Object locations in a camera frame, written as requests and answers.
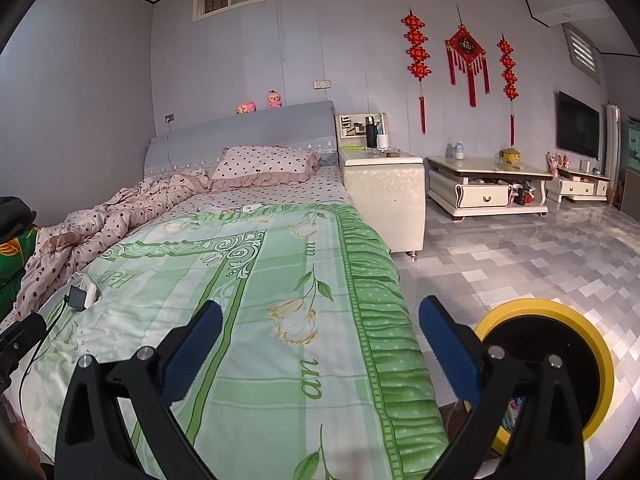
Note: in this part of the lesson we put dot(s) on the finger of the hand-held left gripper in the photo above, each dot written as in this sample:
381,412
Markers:
22,332

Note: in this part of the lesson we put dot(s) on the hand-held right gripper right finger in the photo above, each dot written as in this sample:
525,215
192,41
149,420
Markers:
447,350

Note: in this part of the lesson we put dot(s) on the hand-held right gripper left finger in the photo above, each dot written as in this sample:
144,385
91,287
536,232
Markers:
192,350

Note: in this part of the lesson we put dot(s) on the yellow-rimmed trash bin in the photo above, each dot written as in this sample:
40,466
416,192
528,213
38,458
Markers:
540,307

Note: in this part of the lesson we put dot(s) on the black charger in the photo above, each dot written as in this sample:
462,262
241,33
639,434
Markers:
76,297

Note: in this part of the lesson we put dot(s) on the green folded quilt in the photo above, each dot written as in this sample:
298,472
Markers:
15,255

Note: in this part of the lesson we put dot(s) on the green floral blanket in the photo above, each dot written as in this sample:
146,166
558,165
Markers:
280,270

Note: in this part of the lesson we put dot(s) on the dark folded cloth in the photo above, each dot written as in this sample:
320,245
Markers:
15,212

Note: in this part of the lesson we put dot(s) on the pink polka-dot duvet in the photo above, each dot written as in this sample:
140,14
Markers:
100,220

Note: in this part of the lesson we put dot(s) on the small white device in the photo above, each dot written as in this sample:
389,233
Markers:
250,207

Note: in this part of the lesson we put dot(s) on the cream coffee table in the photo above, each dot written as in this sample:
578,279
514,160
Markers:
480,195

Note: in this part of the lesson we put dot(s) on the cream nightstand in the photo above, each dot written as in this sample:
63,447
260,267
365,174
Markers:
380,200

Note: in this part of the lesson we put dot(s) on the polka-dot pillow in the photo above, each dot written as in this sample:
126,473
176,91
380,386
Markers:
260,165

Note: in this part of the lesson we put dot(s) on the small plastic bottle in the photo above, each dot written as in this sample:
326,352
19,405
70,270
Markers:
459,151

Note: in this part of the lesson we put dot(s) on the small cream cabinet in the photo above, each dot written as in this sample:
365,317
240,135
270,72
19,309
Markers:
577,187

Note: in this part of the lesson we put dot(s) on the polka-dot bed sheet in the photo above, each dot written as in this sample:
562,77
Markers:
320,185

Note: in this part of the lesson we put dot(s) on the pink figurines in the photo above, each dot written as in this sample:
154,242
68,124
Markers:
557,164

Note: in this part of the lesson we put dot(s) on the white paper roll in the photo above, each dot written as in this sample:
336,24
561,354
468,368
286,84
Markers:
382,141

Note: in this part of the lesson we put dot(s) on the black flask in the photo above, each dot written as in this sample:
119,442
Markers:
371,135

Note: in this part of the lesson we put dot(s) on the grey upholstered bed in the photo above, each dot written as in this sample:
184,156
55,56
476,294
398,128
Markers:
250,125

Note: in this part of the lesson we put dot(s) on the grey cabinet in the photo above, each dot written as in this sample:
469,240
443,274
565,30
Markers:
631,190

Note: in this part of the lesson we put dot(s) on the pink plush toy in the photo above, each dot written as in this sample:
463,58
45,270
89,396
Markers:
245,108
274,100

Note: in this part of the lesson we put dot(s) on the white standing air conditioner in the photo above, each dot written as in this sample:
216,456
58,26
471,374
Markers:
612,150

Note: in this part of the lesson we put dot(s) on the aquarium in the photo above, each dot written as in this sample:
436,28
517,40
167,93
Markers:
634,142

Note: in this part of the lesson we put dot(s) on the long red knot hanging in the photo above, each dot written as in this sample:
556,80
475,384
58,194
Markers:
416,55
508,75

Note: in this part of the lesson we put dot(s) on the red diamond tassel hanging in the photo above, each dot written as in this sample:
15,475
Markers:
466,47

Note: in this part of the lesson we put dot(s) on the louvred window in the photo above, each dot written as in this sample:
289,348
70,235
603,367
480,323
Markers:
582,52

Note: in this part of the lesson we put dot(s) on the wall television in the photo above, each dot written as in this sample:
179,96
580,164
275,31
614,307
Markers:
577,125

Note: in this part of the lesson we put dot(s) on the wall switch panel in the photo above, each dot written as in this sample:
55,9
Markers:
322,84

